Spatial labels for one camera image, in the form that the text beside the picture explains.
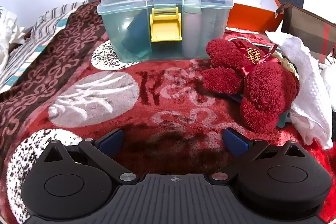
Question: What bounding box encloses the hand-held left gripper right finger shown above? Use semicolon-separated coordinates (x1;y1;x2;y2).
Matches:
209;127;313;185

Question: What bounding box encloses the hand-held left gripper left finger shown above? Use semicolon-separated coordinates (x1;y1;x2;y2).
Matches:
43;128;139;184

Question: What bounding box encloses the red plush toy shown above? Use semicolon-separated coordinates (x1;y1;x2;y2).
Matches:
202;38;300;134

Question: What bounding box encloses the orange cardboard box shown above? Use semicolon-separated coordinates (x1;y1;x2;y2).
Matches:
227;0;285;33

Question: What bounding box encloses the red printed blanket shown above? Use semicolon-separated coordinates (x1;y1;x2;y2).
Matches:
0;1;336;224

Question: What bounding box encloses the white waffle towel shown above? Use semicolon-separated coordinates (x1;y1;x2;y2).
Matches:
265;30;334;149

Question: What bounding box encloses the large blue bottle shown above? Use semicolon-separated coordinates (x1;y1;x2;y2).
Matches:
121;0;193;55

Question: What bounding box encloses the clear plastic storage box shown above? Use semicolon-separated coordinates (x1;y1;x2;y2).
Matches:
97;0;234;62

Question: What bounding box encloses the striped cloth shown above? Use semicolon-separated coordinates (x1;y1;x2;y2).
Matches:
0;1;88;90

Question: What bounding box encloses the white plastic bottle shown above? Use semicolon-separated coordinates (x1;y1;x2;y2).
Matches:
182;0;203;57

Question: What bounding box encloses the brown plaid bag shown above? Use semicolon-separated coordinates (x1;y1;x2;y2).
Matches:
274;2;336;67

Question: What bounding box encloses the white floral cloth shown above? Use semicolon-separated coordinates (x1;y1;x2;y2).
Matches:
0;6;27;56

